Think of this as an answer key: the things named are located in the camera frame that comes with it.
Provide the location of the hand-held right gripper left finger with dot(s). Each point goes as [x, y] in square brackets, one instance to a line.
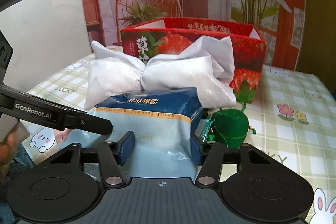
[127, 147]

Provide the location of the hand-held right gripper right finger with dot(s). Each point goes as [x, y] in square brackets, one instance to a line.
[197, 153]

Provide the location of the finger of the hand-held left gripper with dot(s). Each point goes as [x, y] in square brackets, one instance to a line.
[92, 124]

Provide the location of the blue tissue pack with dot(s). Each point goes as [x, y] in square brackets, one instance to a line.
[157, 124]

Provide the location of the white cloth bundle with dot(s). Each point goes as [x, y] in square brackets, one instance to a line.
[110, 77]

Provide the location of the red strawberry print box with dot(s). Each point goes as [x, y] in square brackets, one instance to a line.
[246, 56]

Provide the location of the person's left hand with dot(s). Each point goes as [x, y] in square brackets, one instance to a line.
[6, 151]

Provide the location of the green tasselled pouch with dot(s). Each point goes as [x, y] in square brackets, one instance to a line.
[231, 127]

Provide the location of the dark teal cloth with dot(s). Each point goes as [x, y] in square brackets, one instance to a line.
[18, 161]

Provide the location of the white panel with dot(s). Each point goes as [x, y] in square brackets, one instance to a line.
[39, 29]

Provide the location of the green checked bunny tablecloth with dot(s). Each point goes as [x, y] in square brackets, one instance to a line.
[288, 134]

